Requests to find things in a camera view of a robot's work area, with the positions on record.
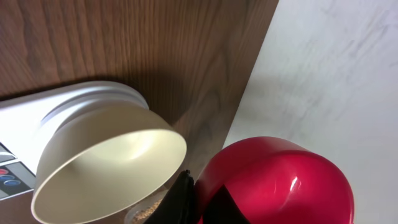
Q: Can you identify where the clear plastic container of soybeans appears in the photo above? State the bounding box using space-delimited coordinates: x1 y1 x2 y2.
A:
124 187 168 224

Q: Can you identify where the white digital kitchen scale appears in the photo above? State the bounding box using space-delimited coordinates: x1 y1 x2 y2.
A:
1 81 149 200

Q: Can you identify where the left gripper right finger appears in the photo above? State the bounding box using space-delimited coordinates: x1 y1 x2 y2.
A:
202 185 249 224

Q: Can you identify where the red plastic measuring scoop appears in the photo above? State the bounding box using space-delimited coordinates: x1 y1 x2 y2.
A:
194 136 354 224

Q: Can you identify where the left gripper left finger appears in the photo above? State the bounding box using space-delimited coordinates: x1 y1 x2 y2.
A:
144 170 195 224

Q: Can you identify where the cream round bowl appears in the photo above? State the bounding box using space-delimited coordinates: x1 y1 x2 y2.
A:
31 103 187 223

